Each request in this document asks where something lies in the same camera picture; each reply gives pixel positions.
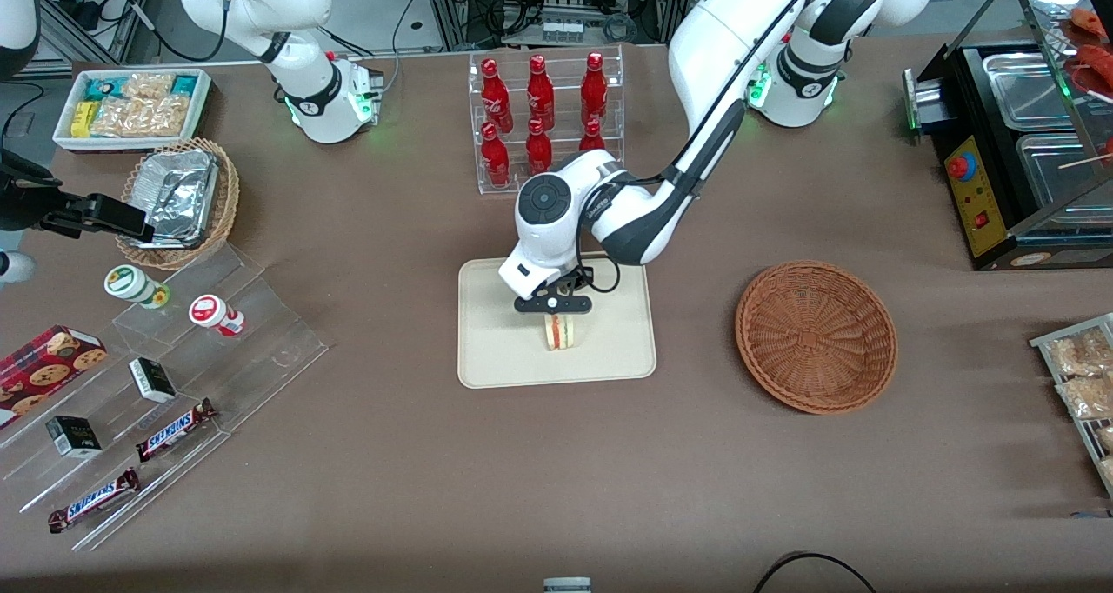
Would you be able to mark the red and white yogurt cup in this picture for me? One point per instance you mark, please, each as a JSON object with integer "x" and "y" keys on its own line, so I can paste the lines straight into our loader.
{"x": 209, "y": 312}

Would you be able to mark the red tartan cookie box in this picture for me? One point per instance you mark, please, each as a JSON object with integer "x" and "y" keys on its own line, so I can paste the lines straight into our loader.
{"x": 43, "y": 371}

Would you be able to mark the aluminium foil tray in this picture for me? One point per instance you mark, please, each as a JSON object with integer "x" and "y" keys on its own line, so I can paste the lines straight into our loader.
{"x": 178, "y": 193}

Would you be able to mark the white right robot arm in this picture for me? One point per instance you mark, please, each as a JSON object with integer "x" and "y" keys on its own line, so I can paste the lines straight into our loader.
{"x": 317, "y": 97}

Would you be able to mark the white plastic snack bin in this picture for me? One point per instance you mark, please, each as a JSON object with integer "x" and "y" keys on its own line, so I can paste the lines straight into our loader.
{"x": 65, "y": 136}

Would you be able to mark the Snickers chocolate bar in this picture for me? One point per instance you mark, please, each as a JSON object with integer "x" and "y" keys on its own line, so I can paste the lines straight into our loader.
{"x": 174, "y": 429}
{"x": 94, "y": 499}

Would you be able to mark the cream plastic tray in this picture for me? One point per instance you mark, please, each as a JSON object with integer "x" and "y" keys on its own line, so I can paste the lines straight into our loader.
{"x": 504, "y": 349}

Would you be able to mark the black box with white label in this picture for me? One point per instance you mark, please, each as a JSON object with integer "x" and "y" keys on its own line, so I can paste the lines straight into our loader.
{"x": 152, "y": 380}

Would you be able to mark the brown wicker basket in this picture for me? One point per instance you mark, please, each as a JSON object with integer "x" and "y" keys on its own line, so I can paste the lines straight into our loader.
{"x": 817, "y": 336}

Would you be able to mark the yellow snack packet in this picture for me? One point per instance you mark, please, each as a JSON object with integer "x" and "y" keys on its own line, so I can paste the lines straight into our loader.
{"x": 82, "y": 119}

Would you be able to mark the clear bag of fried snacks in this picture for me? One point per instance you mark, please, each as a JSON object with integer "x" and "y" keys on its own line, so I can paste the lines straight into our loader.
{"x": 1087, "y": 397}
{"x": 1078, "y": 354}

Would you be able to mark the black food warmer machine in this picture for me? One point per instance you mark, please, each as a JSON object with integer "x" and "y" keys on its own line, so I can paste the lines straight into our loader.
{"x": 974, "y": 141}

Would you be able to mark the steel food pan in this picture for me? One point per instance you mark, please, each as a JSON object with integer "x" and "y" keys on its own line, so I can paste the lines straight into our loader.
{"x": 1026, "y": 89}
{"x": 1056, "y": 171}

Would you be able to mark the grey device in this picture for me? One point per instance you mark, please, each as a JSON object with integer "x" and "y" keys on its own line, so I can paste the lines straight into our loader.
{"x": 567, "y": 586}

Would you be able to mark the white rounded object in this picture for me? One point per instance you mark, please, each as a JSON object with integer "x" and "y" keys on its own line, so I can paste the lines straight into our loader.
{"x": 16, "y": 268}

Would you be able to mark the red sausage on skewer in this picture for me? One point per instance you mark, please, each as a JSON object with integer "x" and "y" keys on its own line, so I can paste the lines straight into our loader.
{"x": 1094, "y": 58}

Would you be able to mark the layered sandwich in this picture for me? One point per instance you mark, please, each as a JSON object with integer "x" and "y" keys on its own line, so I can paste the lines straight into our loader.
{"x": 562, "y": 334}

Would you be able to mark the clear acrylic bottle rack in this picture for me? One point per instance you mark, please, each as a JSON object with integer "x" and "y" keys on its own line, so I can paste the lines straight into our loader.
{"x": 561, "y": 54}

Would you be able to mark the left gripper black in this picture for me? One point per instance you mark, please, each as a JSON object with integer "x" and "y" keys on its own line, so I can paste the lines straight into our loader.
{"x": 583, "y": 279}

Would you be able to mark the red emergency stop button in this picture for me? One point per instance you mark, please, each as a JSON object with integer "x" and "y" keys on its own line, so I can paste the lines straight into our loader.
{"x": 960, "y": 167}

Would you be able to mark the clear bag of crackers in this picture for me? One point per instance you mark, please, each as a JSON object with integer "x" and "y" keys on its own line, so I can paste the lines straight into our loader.
{"x": 148, "y": 85}
{"x": 139, "y": 116}

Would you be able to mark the red cola bottle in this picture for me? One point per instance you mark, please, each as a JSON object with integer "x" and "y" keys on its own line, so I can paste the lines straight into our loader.
{"x": 592, "y": 136}
{"x": 494, "y": 93}
{"x": 495, "y": 158}
{"x": 594, "y": 89}
{"x": 538, "y": 149}
{"x": 540, "y": 93}

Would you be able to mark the green sunflower yogurt cup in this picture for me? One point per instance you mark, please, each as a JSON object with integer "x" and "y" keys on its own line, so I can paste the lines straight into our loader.
{"x": 126, "y": 282}

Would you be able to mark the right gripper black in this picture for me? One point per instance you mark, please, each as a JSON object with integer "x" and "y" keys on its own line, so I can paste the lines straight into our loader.
{"x": 24, "y": 203}

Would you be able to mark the teal snack packet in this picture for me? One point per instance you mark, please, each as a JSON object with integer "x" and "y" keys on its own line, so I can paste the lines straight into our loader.
{"x": 104, "y": 89}
{"x": 183, "y": 84}

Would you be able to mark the clear acrylic stepped shelf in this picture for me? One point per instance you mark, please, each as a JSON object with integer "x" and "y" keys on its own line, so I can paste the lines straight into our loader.
{"x": 269, "y": 349}

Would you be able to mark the black box with gold print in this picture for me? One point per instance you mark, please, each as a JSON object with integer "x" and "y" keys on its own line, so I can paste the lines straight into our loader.
{"x": 74, "y": 436}

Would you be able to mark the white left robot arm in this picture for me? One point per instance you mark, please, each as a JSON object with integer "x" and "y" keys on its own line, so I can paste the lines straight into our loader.
{"x": 722, "y": 45}

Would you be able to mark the white power strip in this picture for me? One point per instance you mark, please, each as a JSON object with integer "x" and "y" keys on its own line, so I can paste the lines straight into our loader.
{"x": 574, "y": 29}

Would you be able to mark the light wicker basket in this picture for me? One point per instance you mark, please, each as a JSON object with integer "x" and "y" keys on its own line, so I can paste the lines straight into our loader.
{"x": 226, "y": 202}

